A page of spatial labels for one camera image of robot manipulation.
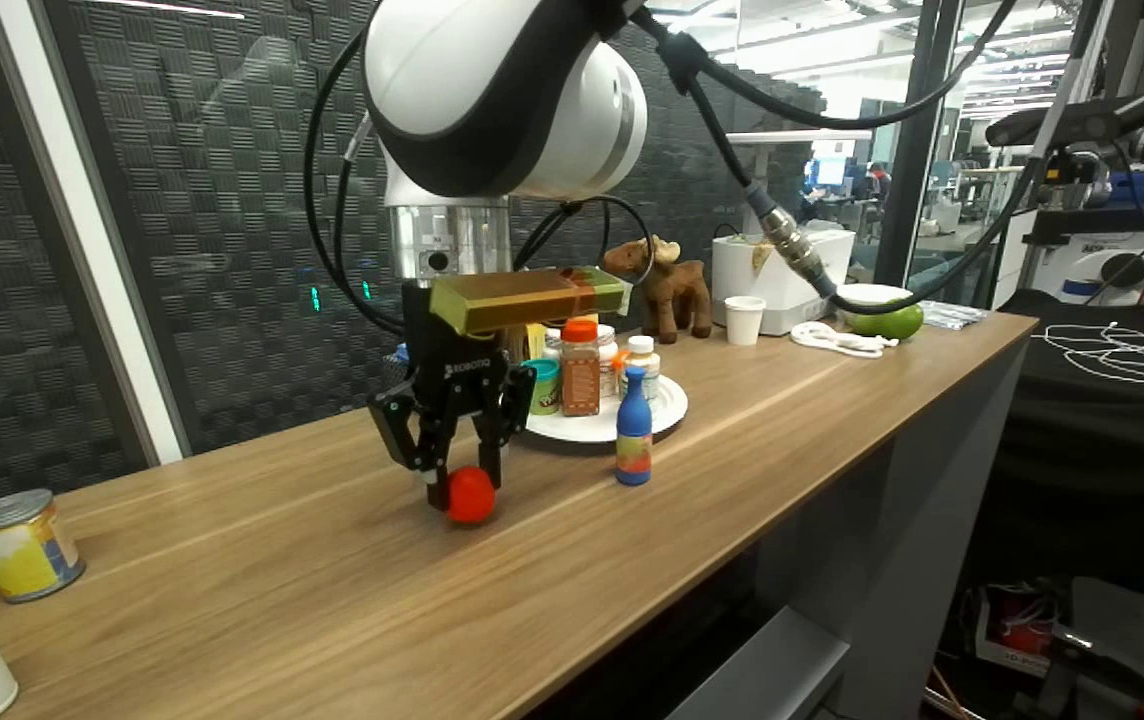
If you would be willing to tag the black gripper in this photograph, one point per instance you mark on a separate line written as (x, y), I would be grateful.
(456, 363)

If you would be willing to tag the orange plush ball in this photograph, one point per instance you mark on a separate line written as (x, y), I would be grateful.
(468, 497)

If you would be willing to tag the teal-lid play-doh can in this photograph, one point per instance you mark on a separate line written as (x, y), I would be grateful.
(544, 382)

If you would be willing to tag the clear white-lid pill bottle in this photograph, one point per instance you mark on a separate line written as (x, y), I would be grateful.
(604, 348)

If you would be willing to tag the blue-cap sand bottle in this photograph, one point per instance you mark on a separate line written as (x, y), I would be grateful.
(633, 434)

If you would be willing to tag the stained white-cap bottle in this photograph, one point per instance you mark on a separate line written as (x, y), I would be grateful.
(646, 363)

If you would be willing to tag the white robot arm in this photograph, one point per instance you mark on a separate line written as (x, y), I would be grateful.
(507, 95)

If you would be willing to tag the white paper plate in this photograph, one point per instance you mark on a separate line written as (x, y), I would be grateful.
(596, 426)

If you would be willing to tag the yellow cardboard box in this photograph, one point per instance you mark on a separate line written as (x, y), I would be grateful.
(536, 336)

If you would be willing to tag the brown moose plush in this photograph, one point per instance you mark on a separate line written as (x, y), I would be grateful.
(674, 284)

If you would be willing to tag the white paper cup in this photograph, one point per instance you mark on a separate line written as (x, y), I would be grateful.
(744, 320)

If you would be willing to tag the grey white appliance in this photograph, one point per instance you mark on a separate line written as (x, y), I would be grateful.
(744, 274)

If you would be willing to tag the grey office chair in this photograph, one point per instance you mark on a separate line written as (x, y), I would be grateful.
(756, 667)

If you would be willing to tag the green round fruit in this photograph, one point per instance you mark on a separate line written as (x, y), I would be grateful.
(888, 320)

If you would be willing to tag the yellow-label tin can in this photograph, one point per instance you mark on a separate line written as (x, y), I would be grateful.
(21, 544)

